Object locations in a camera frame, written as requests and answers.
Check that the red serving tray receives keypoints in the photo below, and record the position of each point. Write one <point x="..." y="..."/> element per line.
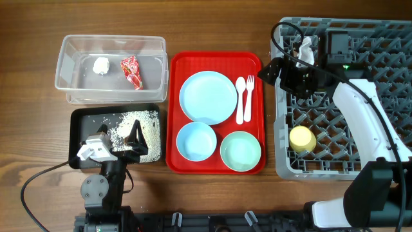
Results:
<point x="232" y="65"/>

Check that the green bowl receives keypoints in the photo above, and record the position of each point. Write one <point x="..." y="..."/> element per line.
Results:
<point x="240" y="151"/>

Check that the grey dishwasher rack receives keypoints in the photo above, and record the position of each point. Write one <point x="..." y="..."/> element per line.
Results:
<point x="385" y="48"/>

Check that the white plastic fork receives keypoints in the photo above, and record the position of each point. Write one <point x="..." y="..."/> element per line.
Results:
<point x="248" y="106"/>

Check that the red snack wrapper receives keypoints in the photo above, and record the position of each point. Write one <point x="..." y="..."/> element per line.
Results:
<point x="131" y="70"/>

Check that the white plastic spoon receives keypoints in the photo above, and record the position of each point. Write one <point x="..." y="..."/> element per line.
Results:
<point x="240" y="88"/>

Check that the light blue bowl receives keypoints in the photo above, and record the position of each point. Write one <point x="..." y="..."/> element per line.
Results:
<point x="196" y="141"/>

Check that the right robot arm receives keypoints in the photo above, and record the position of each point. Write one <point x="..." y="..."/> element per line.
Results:
<point x="380" y="195"/>

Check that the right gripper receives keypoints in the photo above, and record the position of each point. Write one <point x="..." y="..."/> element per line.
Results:
<point x="289" y="67"/>

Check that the clear plastic bin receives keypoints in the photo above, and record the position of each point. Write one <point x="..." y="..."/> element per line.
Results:
<point x="74" y="72"/>

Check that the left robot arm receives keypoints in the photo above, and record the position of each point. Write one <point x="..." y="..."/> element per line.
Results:
<point x="103" y="193"/>

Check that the black plastic tray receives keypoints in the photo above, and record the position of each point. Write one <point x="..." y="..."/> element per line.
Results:
<point x="86" y="121"/>

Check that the yellow cup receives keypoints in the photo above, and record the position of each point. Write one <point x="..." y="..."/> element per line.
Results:
<point x="301" y="138"/>

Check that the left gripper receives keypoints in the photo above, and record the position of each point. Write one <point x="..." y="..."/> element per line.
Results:
<point x="132" y="156"/>

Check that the light blue plate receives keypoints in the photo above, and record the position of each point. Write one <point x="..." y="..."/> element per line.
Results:
<point x="208" y="97"/>

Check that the rice leftovers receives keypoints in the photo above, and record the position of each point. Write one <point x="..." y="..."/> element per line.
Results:
<point x="120" y="125"/>

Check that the white tissue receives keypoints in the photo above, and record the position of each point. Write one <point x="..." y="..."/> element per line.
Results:
<point x="101" y="65"/>

